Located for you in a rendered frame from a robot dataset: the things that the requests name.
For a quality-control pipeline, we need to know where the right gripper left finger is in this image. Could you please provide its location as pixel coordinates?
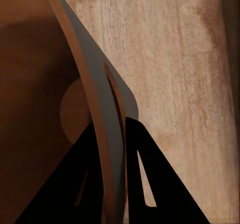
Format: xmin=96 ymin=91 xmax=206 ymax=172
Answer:
xmin=14 ymin=122 xmax=104 ymax=224

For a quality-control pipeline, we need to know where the trash can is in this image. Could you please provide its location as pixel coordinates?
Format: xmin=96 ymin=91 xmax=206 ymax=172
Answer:
xmin=0 ymin=0 xmax=139 ymax=224

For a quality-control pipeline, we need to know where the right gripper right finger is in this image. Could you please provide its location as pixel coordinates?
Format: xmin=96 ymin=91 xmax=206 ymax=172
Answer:
xmin=125 ymin=117 xmax=211 ymax=224

